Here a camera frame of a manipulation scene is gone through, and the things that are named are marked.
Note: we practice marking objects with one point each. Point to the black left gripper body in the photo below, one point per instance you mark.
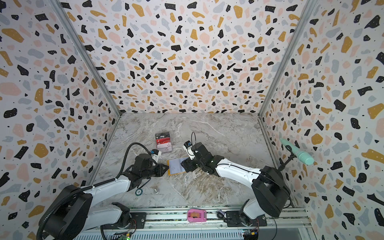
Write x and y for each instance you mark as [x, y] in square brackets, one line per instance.
[147, 174]

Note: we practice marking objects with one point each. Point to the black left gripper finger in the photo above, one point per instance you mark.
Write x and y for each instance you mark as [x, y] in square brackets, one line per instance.
[159, 173]
[161, 168]

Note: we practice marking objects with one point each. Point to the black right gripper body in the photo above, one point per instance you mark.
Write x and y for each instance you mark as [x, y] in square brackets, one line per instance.
[188, 163]

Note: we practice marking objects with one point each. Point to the yellow leather card holder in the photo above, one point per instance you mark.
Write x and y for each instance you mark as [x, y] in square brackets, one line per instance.
[175, 166]

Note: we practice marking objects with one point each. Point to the black VIP card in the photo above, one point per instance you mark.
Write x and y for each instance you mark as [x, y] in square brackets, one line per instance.
[163, 135]

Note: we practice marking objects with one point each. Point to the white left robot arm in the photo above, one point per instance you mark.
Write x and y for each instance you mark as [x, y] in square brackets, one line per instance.
[75, 209]

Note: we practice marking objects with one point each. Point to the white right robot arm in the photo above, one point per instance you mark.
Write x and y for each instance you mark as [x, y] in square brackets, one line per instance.
[271, 193]

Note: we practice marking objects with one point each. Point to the clear acrylic card stand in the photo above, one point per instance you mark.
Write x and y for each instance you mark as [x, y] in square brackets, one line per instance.
[163, 142]

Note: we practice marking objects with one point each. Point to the teal round token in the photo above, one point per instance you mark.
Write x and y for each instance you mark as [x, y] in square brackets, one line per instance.
[138, 192]

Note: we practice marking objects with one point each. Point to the pink tape measure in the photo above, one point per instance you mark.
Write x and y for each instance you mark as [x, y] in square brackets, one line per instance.
[196, 216]

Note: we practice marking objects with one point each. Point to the mint green microphone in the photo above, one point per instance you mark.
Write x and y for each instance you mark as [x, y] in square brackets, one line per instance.
[302, 156]

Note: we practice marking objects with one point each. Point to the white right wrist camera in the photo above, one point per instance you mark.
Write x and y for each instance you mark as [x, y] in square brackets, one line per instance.
[188, 148]

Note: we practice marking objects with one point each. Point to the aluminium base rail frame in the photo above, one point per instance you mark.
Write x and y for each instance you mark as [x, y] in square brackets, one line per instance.
[170, 223]

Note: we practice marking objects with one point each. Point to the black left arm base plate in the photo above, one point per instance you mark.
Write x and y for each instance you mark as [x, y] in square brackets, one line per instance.
[128, 222]

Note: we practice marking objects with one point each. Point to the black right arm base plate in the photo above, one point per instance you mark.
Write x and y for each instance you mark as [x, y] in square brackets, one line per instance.
[235, 219]

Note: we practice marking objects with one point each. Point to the aluminium corner post left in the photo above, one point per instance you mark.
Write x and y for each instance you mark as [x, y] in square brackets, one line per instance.
[64, 19]

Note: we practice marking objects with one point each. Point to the aluminium corner post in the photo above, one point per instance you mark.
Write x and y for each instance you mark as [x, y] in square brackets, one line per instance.
[306, 14]
[64, 19]

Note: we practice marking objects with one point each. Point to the aluminium corner post right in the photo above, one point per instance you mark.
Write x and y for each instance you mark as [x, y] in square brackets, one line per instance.
[306, 14]

